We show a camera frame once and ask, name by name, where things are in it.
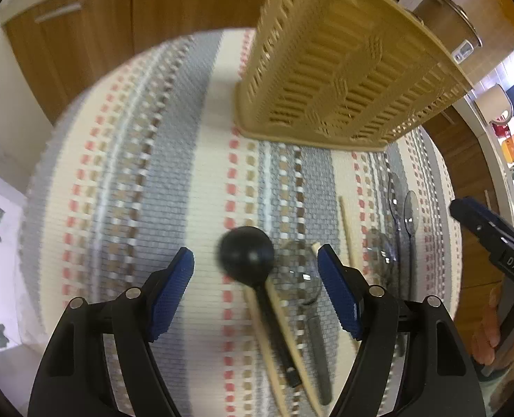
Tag wooden chopstick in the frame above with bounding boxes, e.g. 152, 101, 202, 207
338, 195, 357, 268
266, 263, 325, 416
243, 285, 291, 417

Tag black round ladle spoon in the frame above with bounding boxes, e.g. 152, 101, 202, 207
217, 226, 302, 388

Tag person's right hand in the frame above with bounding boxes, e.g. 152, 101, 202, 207
471, 283, 514, 370

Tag red container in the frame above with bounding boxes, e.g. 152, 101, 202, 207
491, 122, 511, 139

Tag cream electric kettle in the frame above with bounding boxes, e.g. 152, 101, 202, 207
474, 84, 514, 126

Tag striped woven placemat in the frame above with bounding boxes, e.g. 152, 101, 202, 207
19, 29, 461, 416

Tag brown rice cooker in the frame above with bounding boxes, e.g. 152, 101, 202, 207
412, 0, 482, 64

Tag tan plastic utensil basket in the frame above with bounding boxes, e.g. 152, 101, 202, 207
234, 0, 472, 152

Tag wooden base cabinets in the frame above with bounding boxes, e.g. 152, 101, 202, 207
3, 0, 265, 122

